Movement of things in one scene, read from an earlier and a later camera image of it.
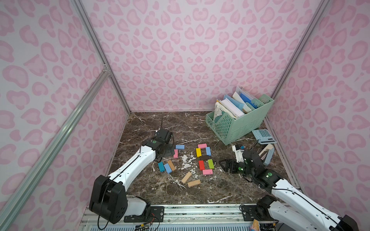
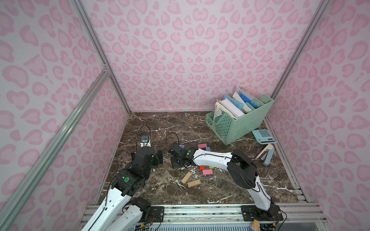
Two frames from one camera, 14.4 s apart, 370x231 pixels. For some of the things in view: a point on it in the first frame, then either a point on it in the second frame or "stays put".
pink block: (202, 146) stays put
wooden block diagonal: (187, 176) stays put
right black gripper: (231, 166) to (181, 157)
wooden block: (194, 183) stays put
